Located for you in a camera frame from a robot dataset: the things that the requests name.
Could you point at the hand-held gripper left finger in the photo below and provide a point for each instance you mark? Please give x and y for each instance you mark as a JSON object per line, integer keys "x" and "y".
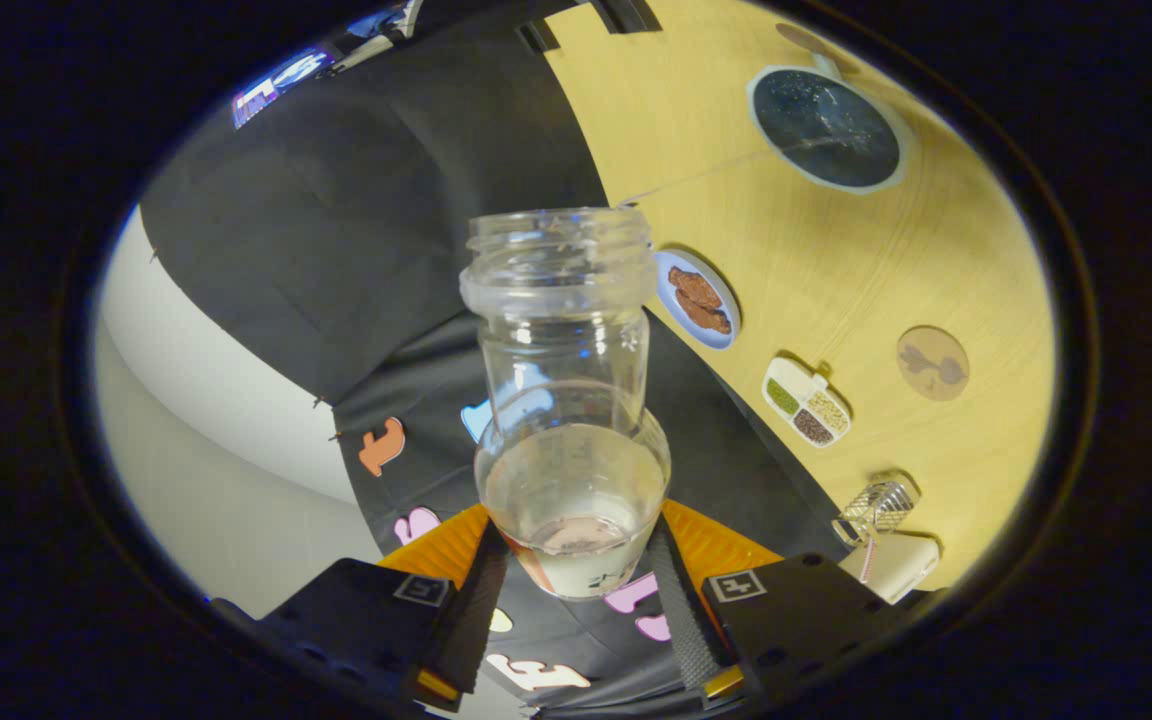
{"x": 471, "y": 625}

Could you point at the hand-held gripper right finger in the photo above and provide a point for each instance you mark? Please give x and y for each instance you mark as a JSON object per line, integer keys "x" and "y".
{"x": 686, "y": 620}

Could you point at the clear plastic juice bottle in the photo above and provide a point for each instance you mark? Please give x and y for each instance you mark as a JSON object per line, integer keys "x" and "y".
{"x": 561, "y": 400}

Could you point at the printed round wooden coaster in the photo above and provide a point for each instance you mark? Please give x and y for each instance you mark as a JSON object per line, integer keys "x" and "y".
{"x": 933, "y": 363}

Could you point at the pale cup with blue inside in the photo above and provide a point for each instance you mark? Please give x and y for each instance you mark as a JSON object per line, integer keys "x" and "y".
{"x": 826, "y": 130}

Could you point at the plain round wooden coaster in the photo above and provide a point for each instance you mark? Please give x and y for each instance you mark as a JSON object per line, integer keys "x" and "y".
{"x": 804, "y": 40}

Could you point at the pink striped straw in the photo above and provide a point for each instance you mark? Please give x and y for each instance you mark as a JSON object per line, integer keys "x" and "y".
{"x": 870, "y": 562}

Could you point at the white box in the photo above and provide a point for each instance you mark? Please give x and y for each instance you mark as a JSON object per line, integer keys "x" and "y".
{"x": 901, "y": 565}

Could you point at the white divided dish with grains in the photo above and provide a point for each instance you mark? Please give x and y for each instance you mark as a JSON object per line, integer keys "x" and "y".
{"x": 806, "y": 402}

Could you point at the brown dried snack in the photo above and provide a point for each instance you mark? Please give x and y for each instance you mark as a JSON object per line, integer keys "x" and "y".
{"x": 693, "y": 287}
{"x": 708, "y": 316}

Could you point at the light blue plate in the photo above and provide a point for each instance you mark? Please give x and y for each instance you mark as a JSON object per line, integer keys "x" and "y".
{"x": 671, "y": 300}

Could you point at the wooden table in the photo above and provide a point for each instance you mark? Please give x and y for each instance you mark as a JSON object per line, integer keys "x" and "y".
{"x": 836, "y": 260}

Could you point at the lit screen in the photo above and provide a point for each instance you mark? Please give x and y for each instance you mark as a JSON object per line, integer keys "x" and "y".
{"x": 276, "y": 85}

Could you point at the black table edge clamp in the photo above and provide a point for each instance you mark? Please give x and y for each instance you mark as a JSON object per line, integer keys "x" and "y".
{"x": 538, "y": 36}
{"x": 626, "y": 13}

